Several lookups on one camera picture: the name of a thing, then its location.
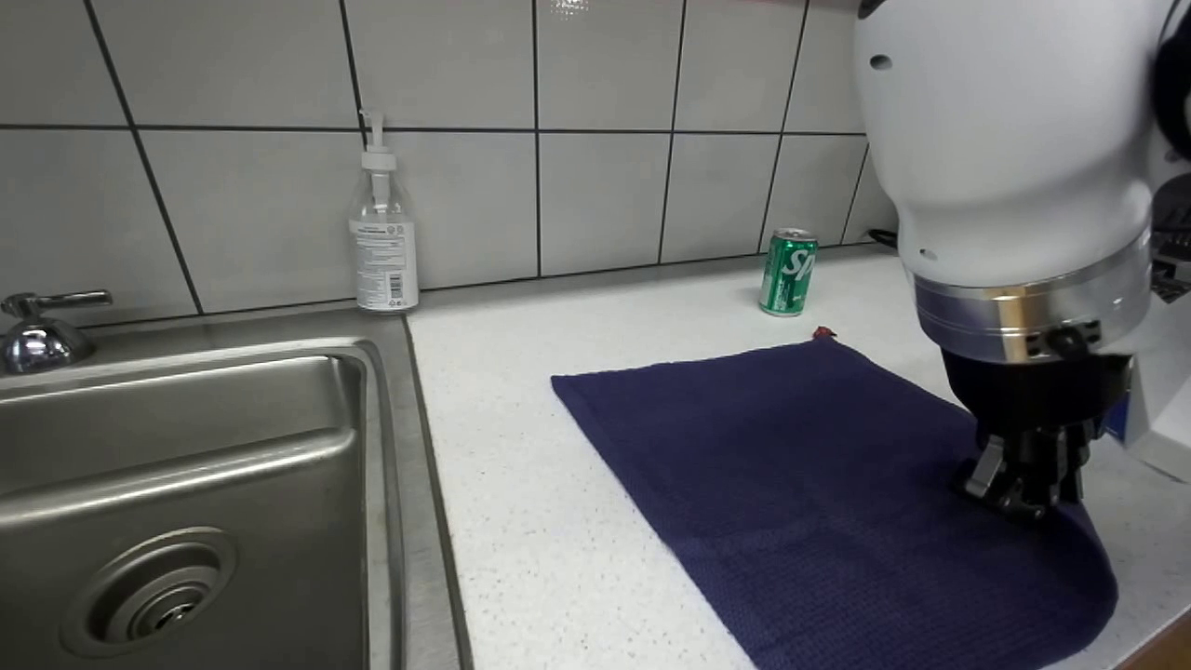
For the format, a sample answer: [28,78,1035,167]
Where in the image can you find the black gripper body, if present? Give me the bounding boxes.
[939,346,1137,475]

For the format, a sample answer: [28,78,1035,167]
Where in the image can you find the chrome sink faucet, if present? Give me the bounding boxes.
[0,285,114,378]

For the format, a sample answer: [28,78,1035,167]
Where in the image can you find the metal sink drain strainer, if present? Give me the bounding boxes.
[59,524,238,661]

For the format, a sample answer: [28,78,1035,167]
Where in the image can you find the stainless steel sink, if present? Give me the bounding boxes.
[0,301,476,670]

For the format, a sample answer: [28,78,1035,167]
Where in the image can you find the navy blue towel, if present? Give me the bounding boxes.
[548,327,1122,670]

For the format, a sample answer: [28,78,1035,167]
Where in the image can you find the clear soap pump bottle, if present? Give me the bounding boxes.
[347,116,423,317]

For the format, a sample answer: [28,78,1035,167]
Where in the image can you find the green soda can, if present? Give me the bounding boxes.
[754,223,823,321]

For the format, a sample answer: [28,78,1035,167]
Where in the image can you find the wooden base cabinet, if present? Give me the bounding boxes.
[1112,609,1191,670]

